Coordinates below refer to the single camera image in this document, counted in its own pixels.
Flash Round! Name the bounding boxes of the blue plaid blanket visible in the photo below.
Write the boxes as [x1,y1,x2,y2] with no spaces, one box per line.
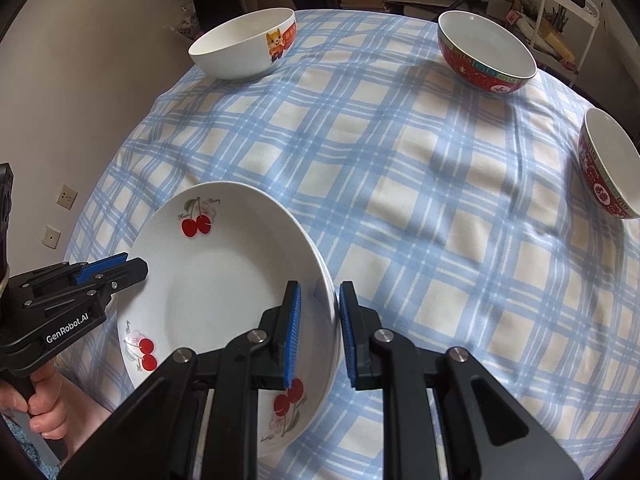
[60,8,640,480]

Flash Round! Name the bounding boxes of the tan cardboard box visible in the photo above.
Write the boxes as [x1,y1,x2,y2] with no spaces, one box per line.
[537,20,578,63]

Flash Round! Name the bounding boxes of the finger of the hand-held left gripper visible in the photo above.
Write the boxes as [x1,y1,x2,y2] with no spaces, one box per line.
[20,257,149,321]
[10,253,129,293]

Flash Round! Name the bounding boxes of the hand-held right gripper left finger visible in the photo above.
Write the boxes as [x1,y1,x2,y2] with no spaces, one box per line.
[57,281,303,480]

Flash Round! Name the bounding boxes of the red bowl plain white inside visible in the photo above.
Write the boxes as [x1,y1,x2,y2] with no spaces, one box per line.
[437,10,538,96]

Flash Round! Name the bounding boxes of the white utility cart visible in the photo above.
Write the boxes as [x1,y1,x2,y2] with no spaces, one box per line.
[520,0,601,78]

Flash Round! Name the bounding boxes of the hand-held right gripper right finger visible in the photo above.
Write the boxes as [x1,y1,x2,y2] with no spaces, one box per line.
[339,281,583,480]

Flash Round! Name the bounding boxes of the pink bed sheet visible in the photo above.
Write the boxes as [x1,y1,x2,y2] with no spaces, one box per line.
[50,360,116,461]

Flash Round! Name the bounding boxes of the person's left hand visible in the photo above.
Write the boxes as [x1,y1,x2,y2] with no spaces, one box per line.
[0,362,71,441]

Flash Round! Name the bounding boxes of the large cherry print plate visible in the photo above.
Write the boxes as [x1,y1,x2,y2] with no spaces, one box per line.
[117,181,343,453]

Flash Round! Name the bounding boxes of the red bowl printed inside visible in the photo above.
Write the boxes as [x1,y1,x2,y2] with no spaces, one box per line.
[578,108,640,220]

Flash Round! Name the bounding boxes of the white bowl with cat print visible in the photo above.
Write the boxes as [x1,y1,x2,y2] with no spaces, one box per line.
[188,7,297,81]

